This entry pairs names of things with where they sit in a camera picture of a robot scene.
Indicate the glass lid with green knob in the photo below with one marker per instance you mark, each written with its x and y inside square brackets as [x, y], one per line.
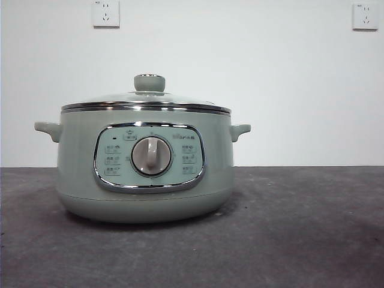
[149, 83]

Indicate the white wall socket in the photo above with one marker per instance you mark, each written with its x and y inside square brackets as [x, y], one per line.
[106, 14]
[365, 16]

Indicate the pale green electric cooking pot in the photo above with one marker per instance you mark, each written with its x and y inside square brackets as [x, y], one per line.
[78, 156]

